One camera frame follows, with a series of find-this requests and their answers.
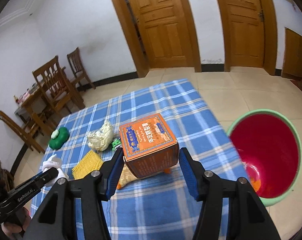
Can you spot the orange snack packet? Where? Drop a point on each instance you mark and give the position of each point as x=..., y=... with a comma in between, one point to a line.
x=125, y=178

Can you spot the blue plaid tablecloth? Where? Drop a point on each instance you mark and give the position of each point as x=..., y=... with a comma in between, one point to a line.
x=166, y=110

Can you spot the person's left hand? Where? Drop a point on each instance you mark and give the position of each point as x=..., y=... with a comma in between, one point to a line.
x=13, y=231

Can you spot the large yellow foam net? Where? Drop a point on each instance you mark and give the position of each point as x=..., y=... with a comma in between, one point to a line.
x=87, y=163

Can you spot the wooden chair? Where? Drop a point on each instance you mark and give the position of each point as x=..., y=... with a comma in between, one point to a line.
x=15, y=130
x=77, y=62
x=49, y=80

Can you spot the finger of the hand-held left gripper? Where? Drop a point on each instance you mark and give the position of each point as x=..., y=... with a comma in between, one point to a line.
x=49, y=175

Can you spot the small green toy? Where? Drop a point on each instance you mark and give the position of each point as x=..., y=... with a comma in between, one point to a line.
x=115, y=145

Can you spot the small wooden cabinet door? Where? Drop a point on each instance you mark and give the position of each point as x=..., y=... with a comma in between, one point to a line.
x=295, y=55

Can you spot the red basin with green rim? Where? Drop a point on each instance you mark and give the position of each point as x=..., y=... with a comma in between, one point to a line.
x=266, y=150

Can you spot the cream paper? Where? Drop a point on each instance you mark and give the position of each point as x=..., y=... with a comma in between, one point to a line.
x=100, y=137

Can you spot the green flower-shaped container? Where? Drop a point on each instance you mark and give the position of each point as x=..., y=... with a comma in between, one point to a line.
x=59, y=141

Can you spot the red floor mat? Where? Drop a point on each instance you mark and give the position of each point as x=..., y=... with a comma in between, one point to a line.
x=300, y=83

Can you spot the open wooden door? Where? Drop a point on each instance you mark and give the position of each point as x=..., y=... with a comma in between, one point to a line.
x=163, y=30

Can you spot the white cloth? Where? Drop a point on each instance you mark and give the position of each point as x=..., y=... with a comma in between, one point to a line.
x=52, y=165

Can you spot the orange cloth bundle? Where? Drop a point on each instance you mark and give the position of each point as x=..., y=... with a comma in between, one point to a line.
x=255, y=183

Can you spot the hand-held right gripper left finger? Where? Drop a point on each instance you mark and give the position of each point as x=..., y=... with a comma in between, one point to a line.
x=114, y=177

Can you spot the wooden dining table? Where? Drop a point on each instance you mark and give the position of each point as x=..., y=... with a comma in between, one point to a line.
x=30, y=100

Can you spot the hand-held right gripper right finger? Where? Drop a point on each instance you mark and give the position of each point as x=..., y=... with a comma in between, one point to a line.
x=188, y=177

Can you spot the orange cardboard box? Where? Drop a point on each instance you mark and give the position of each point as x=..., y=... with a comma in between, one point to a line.
x=148, y=140

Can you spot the closed wooden door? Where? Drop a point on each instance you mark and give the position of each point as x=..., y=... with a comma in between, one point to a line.
x=243, y=25

